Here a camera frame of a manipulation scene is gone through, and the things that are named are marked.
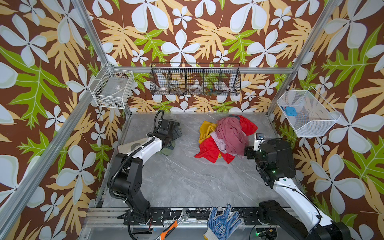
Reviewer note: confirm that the orange handled wrench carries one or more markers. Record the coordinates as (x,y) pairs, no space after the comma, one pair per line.
(184,216)

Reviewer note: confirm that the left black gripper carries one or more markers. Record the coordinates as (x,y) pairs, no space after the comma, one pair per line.
(176,135)

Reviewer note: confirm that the blue dotted work glove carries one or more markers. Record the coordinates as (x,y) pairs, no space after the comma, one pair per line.
(221,227)

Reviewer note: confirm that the black wire basket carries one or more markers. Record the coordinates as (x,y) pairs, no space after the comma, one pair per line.
(211,79)

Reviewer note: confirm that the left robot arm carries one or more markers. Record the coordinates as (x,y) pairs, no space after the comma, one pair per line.
(125,179)

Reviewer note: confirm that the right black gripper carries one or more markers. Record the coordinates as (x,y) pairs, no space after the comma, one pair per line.
(250,152)

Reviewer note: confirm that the blue object in basket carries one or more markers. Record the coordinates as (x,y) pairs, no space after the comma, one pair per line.
(290,111)

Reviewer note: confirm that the yellow cloth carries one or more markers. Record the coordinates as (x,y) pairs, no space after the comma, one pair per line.
(205,130)

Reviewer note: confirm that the white wire basket right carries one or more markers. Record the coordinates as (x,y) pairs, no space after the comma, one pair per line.
(316,116)

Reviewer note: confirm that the dusty pink ribbed cloth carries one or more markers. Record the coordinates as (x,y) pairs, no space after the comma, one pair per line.
(230,131)

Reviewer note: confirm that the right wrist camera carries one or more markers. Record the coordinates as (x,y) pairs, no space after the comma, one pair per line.
(258,140)

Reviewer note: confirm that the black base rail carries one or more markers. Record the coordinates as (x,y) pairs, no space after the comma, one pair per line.
(166,216)

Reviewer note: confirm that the white wire basket left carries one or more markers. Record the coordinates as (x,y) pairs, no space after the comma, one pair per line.
(111,88)

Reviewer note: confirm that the light pink cloth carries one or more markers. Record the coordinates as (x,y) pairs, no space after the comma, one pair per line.
(219,142)

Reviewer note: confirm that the beige work glove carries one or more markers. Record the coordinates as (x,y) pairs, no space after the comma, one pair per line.
(129,147)

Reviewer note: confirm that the red cloth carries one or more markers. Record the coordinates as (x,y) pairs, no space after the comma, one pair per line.
(210,151)

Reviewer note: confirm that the olive green cloth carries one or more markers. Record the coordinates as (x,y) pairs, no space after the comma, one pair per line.
(167,150)

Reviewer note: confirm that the white wire basket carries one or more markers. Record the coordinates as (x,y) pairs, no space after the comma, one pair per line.
(111,88)
(316,116)

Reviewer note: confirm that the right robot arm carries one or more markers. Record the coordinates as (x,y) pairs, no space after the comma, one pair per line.
(275,164)

